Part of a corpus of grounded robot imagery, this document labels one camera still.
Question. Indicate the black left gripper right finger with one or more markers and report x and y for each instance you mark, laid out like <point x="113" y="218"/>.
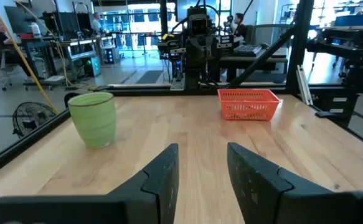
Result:
<point x="256" y="193"/>

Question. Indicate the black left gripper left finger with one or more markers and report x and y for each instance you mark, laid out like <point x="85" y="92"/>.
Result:
<point x="156" y="193"/>

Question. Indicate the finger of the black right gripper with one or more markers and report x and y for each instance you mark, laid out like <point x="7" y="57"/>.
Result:
<point x="209" y="53"/>
<point x="192" y="54"/>

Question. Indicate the orange plastic mesh basket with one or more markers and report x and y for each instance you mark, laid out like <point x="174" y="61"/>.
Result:
<point x="246" y="107"/>

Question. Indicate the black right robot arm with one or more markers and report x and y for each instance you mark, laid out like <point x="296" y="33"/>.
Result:
<point x="195" y="79"/>

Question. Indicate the grey keyboard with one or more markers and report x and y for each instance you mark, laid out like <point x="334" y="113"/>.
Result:
<point x="248" y="50"/>

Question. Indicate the yellow tag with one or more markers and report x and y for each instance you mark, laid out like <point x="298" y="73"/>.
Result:
<point x="168" y="36"/>

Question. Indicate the black desk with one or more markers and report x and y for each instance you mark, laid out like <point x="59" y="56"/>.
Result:
<point x="252" y="60"/>

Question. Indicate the dark floor mat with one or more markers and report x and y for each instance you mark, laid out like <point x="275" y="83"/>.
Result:
<point x="150" y="77"/>

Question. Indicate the computer tower blue lights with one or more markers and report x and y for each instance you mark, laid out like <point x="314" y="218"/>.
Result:
<point x="111" y="56"/>

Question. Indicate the silver aluminium extrusion bars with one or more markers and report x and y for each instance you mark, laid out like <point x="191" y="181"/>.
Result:
<point x="304" y="87"/>

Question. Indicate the green ceramic mug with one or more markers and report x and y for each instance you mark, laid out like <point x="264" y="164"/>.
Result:
<point x="92" y="121"/>

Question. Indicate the computer tower green lights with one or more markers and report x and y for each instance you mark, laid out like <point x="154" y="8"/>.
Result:
<point x="91" y="65"/>

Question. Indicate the black box white labels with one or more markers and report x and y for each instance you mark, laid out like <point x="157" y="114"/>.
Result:
<point x="324" y="105"/>

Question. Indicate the grey office desk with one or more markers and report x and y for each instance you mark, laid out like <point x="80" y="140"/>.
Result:
<point x="75" y="42"/>

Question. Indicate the black floor fan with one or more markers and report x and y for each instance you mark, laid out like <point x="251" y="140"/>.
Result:
<point x="28" y="119"/>

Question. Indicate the white plastic bottle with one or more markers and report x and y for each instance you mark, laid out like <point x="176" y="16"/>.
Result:
<point x="36" y="31"/>

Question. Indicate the dark monitor screen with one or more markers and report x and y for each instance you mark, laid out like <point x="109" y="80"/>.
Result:
<point x="20" y="18"/>

